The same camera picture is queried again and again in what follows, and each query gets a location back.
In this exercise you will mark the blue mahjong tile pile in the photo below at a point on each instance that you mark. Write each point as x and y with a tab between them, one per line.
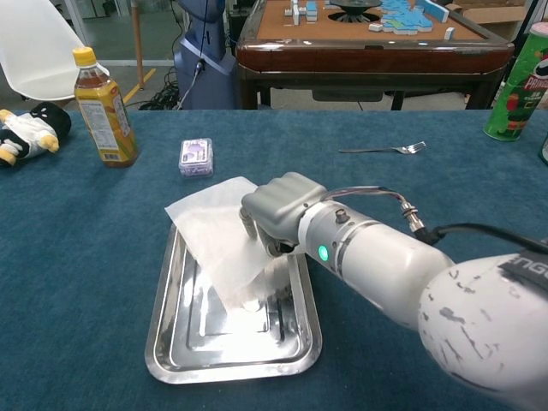
402	19

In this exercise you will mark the white chair wooden legs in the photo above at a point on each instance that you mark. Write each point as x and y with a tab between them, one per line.
34	51

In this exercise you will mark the single mahjong tile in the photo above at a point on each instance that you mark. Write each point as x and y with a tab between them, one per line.
450	33

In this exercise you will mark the green Pringles can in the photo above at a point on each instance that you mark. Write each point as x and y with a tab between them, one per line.
518	98

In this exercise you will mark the white paper sheet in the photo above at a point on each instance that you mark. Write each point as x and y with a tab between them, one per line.
214	231

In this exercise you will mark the yellow-capped tea bottle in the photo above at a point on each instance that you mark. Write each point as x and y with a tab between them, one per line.
105	124

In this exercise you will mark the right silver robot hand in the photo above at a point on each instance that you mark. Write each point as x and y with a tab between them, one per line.
282	201

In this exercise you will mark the standing mahjong tile cluster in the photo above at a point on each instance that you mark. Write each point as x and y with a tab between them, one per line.
310	10

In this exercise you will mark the stainless steel tray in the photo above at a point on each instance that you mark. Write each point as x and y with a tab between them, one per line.
240	342

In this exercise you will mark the black mahjong table dome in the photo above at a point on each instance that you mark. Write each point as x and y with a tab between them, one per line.
355	8

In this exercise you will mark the black and white plush doll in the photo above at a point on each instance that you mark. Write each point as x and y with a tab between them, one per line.
30	128

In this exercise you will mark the clear purple card box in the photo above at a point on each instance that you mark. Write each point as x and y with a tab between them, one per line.
196	156

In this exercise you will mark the black tripod stand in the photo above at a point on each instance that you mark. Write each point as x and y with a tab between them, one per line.
528	15

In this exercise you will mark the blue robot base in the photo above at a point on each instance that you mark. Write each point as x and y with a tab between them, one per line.
205	81

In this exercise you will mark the brown mahjong table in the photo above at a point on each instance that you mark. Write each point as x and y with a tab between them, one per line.
364	55

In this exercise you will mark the metal fork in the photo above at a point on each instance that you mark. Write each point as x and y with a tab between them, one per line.
411	148

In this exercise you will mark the blue felt table cover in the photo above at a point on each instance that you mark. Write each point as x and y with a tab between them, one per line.
85	257

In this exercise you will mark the cardboard box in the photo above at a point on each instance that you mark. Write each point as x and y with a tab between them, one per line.
492	15

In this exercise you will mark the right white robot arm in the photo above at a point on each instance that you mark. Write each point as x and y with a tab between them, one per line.
385	257

